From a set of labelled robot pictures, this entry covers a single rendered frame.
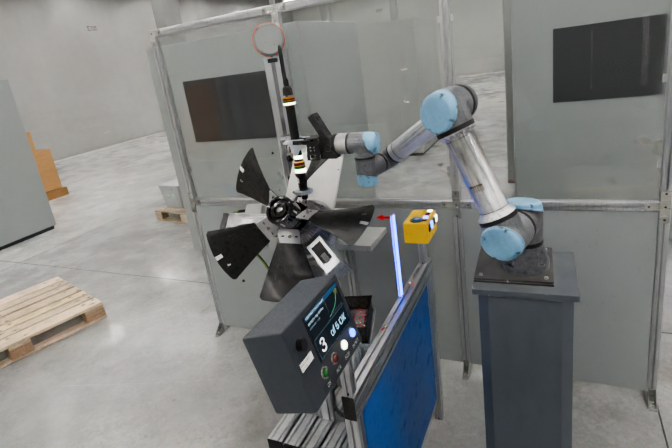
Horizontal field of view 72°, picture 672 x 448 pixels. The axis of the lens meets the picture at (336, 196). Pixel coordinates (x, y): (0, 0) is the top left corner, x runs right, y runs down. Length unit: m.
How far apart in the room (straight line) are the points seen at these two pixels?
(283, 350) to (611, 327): 1.89
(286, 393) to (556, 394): 0.99
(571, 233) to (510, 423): 0.93
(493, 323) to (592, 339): 1.07
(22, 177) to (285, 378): 6.51
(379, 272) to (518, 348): 1.17
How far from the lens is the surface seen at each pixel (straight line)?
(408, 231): 1.92
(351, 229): 1.68
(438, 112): 1.36
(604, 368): 2.72
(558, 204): 2.31
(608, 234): 2.37
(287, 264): 1.77
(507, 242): 1.41
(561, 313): 1.59
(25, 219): 7.33
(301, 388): 1.01
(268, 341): 0.98
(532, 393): 1.77
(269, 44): 2.40
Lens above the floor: 1.76
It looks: 17 degrees down
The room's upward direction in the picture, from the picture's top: 8 degrees counter-clockwise
